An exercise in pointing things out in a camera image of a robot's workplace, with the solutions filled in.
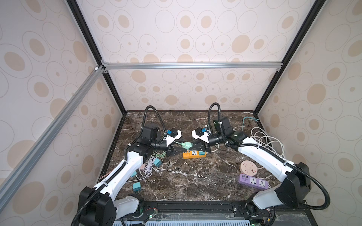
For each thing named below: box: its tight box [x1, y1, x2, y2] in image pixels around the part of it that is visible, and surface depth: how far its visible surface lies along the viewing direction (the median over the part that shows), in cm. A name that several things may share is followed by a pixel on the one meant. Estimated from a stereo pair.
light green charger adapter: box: [181, 141, 192, 151], surface depth 68 cm
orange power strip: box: [182, 150, 207, 160], surface depth 94 cm
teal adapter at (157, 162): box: [153, 157, 163, 168], surface depth 89 cm
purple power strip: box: [238, 173, 270, 190], surface depth 83 cm
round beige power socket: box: [239, 160, 258, 177], surface depth 87 cm
